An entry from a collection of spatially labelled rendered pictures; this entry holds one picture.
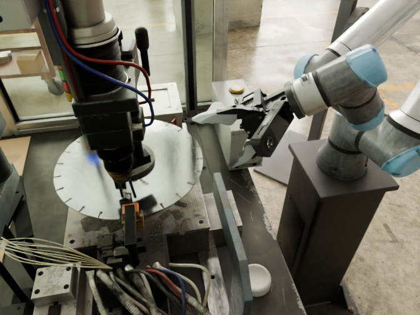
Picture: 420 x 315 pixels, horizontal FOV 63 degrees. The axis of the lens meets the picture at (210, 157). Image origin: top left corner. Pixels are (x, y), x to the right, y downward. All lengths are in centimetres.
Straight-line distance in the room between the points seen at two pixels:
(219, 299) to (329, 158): 53
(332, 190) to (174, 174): 50
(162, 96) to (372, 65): 67
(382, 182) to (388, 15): 49
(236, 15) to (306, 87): 345
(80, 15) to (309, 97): 40
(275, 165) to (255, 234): 130
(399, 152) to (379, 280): 102
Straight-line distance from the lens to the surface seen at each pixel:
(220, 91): 113
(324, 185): 106
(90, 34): 44
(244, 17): 411
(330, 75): 65
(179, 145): 83
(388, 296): 183
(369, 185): 111
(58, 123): 130
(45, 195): 109
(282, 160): 221
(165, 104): 107
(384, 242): 199
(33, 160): 122
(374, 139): 95
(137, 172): 76
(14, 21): 38
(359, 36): 84
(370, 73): 65
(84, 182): 78
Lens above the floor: 147
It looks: 42 degrees down
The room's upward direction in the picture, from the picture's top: straight up
